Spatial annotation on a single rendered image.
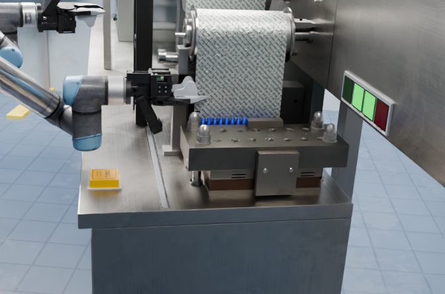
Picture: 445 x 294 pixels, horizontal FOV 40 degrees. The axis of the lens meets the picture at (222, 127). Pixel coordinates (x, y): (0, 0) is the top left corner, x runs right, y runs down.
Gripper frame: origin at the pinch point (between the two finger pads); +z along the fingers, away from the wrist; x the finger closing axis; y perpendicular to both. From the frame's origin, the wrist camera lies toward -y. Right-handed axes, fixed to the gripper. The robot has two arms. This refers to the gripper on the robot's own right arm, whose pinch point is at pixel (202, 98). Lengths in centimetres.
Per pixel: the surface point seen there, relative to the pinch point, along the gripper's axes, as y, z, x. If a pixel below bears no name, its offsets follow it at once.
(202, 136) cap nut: -3.9, -2.4, -17.6
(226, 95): 1.0, 6.3, -0.2
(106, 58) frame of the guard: -14, -24, 102
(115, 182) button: -17.3, -22.8, -13.4
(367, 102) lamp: 10.1, 29.8, -35.2
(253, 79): 5.2, 13.5, -0.2
